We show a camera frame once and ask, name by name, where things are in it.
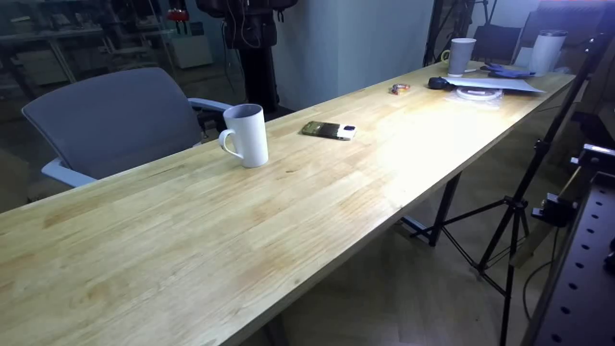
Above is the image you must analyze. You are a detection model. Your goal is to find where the grey office chair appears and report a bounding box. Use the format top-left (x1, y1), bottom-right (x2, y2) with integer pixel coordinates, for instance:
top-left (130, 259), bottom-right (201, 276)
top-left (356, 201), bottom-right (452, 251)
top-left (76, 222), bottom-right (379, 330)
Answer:
top-left (22, 66), bottom-right (228, 186)

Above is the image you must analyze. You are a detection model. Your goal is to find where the white round plate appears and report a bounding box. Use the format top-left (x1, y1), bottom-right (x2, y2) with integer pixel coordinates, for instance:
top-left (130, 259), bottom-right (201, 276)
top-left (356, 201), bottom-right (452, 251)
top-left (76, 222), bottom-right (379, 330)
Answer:
top-left (456, 88), bottom-right (504, 103)

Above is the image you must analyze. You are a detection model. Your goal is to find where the grey mug far end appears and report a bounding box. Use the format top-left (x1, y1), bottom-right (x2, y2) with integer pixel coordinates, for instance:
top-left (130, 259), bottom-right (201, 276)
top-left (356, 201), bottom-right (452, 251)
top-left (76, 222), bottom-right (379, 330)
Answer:
top-left (441, 38), bottom-right (477, 76)

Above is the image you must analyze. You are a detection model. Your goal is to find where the black camera tripod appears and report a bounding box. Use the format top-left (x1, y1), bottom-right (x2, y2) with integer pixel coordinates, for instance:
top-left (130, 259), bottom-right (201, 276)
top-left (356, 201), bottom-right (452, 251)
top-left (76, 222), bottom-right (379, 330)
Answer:
top-left (403, 3), bottom-right (615, 346)

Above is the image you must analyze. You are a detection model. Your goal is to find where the white ceramic mug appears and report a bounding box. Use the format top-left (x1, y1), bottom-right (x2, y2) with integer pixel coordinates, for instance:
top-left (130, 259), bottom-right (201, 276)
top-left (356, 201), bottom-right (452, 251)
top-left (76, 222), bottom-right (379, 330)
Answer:
top-left (220, 103), bottom-right (270, 166)

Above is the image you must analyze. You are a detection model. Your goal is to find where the white paper towel roll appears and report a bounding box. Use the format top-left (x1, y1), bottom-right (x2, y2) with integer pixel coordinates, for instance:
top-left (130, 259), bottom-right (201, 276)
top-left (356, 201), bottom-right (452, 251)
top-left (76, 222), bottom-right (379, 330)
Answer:
top-left (529, 32), bottom-right (566, 76)

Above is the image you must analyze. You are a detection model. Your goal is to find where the black table leg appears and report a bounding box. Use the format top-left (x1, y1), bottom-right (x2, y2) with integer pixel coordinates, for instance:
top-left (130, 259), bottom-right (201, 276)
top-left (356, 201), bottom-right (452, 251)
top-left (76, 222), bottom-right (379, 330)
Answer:
top-left (429, 172), bottom-right (462, 245)

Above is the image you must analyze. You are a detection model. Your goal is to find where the black computer mouse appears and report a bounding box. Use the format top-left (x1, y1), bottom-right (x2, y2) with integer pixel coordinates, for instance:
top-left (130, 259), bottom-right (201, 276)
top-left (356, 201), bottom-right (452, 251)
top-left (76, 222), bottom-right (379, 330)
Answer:
top-left (427, 76), bottom-right (451, 89)

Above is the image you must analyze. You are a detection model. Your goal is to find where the smartphone on table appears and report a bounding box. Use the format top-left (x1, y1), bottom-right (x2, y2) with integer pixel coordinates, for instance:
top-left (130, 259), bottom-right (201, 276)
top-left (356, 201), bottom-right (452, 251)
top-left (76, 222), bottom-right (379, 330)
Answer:
top-left (301, 120), bottom-right (356, 139)

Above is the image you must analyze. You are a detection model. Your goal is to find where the blue cloth item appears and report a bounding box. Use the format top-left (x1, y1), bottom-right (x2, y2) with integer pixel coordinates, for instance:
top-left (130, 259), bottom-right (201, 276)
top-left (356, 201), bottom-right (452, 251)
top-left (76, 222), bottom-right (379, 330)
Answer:
top-left (481, 63), bottom-right (535, 78)

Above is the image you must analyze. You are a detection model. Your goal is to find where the black perforated breadboard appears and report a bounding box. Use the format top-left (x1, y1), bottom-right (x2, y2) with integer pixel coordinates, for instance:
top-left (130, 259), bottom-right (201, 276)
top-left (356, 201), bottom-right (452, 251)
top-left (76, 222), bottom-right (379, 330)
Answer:
top-left (522, 172), bottom-right (615, 346)

